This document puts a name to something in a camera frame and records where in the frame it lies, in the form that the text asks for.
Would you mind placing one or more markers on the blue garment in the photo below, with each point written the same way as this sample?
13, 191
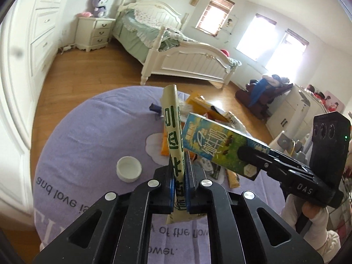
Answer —
258, 92

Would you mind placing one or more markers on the wall poster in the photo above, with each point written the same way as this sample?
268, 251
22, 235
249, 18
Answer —
231, 24

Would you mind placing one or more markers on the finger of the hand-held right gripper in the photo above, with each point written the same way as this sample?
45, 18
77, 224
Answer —
255, 158
291, 161

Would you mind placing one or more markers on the white clothes pile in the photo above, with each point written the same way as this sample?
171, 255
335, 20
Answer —
276, 80

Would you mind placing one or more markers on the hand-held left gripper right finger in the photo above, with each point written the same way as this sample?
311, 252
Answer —
189, 187

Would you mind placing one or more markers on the white nightstand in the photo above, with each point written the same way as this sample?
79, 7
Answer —
95, 34

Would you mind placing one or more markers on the brown framed window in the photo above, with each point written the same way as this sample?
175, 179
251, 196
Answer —
215, 15

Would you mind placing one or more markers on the yellow green stick packet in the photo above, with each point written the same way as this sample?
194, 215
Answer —
172, 121

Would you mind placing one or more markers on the yellow paper box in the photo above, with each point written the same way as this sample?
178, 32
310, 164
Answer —
202, 106

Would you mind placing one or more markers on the dark red armchair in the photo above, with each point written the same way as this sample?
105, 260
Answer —
261, 101

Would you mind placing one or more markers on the white wardrobe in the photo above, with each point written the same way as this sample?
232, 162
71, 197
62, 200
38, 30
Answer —
30, 60

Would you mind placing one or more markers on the bright window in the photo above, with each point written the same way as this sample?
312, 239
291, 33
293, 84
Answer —
288, 52
255, 37

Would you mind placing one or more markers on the white power strip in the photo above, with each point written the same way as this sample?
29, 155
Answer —
66, 48

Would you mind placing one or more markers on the dark blue wrapper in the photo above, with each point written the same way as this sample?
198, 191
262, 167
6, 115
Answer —
155, 108

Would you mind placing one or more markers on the white round lid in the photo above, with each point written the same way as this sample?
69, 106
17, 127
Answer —
128, 169

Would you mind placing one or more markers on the white green packet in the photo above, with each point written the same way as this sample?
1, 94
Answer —
235, 121

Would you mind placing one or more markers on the orange snack packet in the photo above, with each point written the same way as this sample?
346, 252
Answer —
165, 147

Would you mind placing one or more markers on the person's right forearm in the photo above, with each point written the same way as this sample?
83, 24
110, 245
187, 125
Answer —
331, 246

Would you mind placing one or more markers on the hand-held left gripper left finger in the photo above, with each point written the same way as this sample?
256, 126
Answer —
171, 188

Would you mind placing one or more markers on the pink plush item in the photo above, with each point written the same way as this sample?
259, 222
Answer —
84, 14

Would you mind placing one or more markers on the beige wall box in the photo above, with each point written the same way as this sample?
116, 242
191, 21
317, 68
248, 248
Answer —
194, 1

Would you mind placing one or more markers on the white cabinet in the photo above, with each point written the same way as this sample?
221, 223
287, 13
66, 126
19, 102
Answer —
288, 115

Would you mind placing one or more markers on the person's right hand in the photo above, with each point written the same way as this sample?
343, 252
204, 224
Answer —
313, 225

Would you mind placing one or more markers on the blue green milk carton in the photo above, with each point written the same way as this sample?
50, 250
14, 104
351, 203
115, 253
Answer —
211, 140

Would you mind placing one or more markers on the red round item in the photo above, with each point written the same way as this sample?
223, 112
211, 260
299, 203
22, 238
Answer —
225, 52

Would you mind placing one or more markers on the purple plush toy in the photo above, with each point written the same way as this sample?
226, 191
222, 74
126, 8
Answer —
99, 4

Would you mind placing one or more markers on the orange striped packet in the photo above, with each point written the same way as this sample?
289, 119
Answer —
233, 179

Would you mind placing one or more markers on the pink printed board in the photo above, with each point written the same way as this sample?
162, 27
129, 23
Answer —
330, 101

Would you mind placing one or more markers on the purple printed tablecloth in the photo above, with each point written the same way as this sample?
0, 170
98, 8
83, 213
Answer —
90, 132

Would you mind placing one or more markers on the white wooden bed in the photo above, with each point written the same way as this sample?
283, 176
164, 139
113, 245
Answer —
178, 57

